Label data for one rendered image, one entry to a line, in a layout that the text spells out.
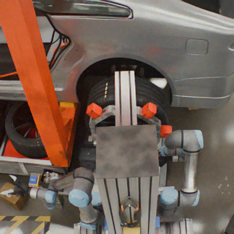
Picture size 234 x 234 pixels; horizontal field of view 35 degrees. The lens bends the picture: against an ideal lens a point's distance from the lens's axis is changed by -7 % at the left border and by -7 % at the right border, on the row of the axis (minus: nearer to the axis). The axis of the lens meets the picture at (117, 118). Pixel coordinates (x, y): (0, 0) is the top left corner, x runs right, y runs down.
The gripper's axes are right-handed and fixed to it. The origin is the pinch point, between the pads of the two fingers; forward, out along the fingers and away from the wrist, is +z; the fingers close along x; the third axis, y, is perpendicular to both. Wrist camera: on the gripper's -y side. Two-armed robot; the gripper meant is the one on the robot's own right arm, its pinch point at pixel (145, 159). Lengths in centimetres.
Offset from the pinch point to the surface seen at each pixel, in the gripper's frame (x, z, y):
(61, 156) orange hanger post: -9, 68, -13
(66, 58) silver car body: -63, 61, 45
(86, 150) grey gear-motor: -34, 52, -42
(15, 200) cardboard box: 11, 122, -65
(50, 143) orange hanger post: -10, 73, 6
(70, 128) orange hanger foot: -38, 64, -15
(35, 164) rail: -20, 101, -47
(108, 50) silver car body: -59, 26, 56
